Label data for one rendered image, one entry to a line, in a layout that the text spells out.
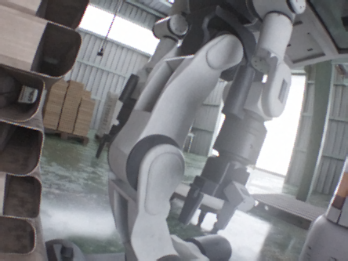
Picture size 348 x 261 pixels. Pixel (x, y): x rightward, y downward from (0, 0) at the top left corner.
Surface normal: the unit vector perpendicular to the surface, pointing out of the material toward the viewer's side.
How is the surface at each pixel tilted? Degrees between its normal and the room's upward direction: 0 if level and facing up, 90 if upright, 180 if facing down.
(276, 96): 90
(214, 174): 79
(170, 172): 90
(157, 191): 90
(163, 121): 90
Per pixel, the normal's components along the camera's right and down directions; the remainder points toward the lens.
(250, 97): -0.69, -0.40
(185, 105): 0.61, 0.14
